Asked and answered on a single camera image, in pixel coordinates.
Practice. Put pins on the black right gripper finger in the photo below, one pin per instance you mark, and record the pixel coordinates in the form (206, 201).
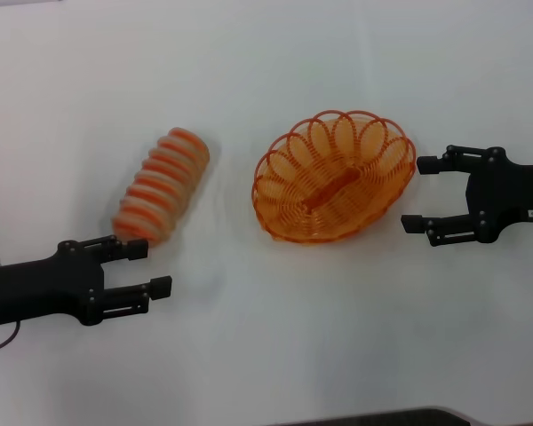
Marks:
(431, 164)
(415, 223)

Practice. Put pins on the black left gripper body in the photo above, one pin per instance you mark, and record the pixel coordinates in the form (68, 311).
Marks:
(35, 288)

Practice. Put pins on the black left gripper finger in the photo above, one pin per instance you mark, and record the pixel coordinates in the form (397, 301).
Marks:
(160, 286)
(129, 249)

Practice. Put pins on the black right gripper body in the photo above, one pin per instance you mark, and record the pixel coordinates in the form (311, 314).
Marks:
(511, 195)

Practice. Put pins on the orange striped bread loaf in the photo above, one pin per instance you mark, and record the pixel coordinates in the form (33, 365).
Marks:
(164, 186)

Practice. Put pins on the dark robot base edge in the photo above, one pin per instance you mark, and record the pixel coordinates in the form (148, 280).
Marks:
(404, 419)

